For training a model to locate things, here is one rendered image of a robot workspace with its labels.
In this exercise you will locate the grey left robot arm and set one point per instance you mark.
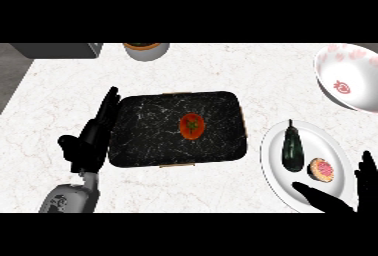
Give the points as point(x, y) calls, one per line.
point(71, 196)

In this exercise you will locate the dark green eggplant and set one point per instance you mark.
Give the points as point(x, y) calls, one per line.
point(292, 150)

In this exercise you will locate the grey pot with orange rim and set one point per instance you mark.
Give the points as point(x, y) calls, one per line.
point(146, 51)

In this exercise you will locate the white plate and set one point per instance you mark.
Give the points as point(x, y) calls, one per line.
point(304, 160)

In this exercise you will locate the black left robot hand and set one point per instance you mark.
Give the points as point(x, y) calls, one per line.
point(92, 140)

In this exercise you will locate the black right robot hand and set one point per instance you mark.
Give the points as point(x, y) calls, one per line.
point(344, 200)

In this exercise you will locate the white bowl with pink print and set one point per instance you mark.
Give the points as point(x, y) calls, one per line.
point(351, 76)

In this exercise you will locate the black marble cutting board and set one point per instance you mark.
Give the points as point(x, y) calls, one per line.
point(177, 128)

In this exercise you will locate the red tomato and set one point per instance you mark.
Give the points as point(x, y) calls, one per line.
point(192, 126)

